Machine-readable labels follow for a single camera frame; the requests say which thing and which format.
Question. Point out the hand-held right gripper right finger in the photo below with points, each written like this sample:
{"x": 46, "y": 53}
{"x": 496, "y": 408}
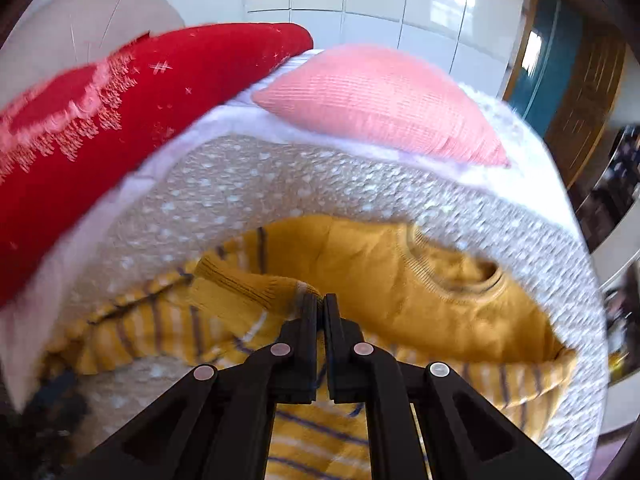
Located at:
{"x": 332, "y": 330}

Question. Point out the white wardrobe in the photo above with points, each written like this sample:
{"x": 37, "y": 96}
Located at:
{"x": 380, "y": 5}

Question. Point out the pink pillow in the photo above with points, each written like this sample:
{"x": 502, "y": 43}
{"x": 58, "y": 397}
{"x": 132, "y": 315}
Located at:
{"x": 385, "y": 102}

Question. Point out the white dotted bed cover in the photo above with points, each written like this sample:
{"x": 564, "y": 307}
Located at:
{"x": 250, "y": 190}

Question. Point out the wooden door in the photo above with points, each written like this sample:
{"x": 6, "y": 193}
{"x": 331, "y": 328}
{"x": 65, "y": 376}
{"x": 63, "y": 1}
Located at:
{"x": 560, "y": 60}

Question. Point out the red embroidered pillow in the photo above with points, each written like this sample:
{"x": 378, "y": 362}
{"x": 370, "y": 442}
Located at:
{"x": 100, "y": 125}

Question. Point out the beige headboard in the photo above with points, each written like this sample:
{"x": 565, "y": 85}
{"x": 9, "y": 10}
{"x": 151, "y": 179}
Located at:
{"x": 85, "y": 25}

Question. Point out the yellow striped sweater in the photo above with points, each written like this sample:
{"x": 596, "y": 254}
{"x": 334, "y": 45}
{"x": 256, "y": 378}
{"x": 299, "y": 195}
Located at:
{"x": 380, "y": 270}

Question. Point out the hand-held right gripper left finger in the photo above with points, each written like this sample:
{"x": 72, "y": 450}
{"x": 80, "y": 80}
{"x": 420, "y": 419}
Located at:
{"x": 308, "y": 330}

